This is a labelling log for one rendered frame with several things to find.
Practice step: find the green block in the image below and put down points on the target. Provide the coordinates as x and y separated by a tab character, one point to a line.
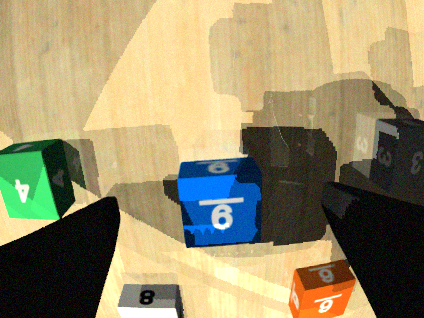
35	181

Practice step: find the blue block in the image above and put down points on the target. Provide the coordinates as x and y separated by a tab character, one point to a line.
220	201

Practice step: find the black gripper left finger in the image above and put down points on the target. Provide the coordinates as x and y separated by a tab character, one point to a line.
59	271

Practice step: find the orange block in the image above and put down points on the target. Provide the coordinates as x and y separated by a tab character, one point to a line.
321	291

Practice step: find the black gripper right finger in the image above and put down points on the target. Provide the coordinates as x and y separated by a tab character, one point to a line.
383	240

